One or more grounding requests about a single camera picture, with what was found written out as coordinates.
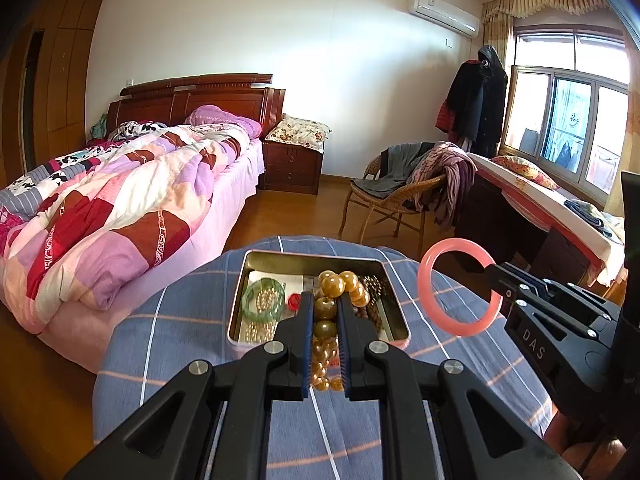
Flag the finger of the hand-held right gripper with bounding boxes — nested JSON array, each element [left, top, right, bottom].
[[491, 282, 599, 342], [482, 262, 618, 311]]

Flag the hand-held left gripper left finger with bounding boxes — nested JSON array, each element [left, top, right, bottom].
[[65, 291, 316, 480]]

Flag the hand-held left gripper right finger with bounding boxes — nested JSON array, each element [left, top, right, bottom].
[[339, 293, 581, 480]]

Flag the amber bead bracelet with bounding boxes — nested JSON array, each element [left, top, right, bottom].
[[310, 270, 371, 393]]

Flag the white pearl necklace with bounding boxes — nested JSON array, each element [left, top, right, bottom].
[[244, 290, 281, 343]]

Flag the brown wooden bead necklace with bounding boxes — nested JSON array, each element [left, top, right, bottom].
[[357, 274, 390, 333]]

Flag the green jade bangle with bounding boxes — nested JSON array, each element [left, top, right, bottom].
[[241, 279, 287, 320]]

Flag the pink metal tin box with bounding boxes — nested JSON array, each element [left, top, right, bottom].
[[226, 249, 412, 358]]

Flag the pink bangle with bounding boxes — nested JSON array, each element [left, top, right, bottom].
[[417, 239, 503, 333]]

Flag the dark desk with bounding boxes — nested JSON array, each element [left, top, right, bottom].
[[455, 170, 626, 306]]

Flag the white red desk mat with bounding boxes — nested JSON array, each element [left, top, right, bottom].
[[467, 152, 628, 286]]

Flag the blue folded cloth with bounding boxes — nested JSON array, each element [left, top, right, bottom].
[[565, 199, 626, 238]]

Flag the floral pillow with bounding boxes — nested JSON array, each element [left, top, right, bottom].
[[492, 155, 560, 191]]

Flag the blue plaid tablecloth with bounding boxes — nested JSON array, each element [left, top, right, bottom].
[[92, 235, 558, 480]]

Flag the wicker chair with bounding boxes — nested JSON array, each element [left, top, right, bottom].
[[339, 152, 451, 256]]

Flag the pink purple clothes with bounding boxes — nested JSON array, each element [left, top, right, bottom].
[[410, 141, 478, 231]]

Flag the window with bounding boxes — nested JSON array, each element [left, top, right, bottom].
[[500, 30, 631, 206]]

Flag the wooden nightstand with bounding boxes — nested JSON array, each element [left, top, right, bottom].
[[259, 139, 325, 196]]

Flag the grey garment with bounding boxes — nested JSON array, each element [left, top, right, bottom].
[[352, 142, 436, 196]]

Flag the coat rack with dark coats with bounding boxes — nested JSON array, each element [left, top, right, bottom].
[[435, 44, 510, 158]]

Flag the floral cushion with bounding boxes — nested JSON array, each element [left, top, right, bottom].
[[264, 114, 332, 152]]

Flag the patchwork quilt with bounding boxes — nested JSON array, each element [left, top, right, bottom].
[[0, 122, 251, 333]]

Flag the purple pillow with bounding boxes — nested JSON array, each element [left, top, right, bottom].
[[185, 105, 263, 138]]

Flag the wooden bed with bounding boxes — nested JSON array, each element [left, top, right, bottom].
[[0, 74, 287, 376]]

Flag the black white patterned blanket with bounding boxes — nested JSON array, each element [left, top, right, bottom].
[[0, 120, 168, 221]]

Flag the beige curtain valance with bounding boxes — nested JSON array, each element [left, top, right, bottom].
[[481, 0, 611, 66]]

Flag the white air conditioner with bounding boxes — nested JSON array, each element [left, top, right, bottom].
[[406, 0, 480, 38]]

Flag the wooden wardrobe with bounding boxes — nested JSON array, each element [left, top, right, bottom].
[[0, 0, 105, 186]]

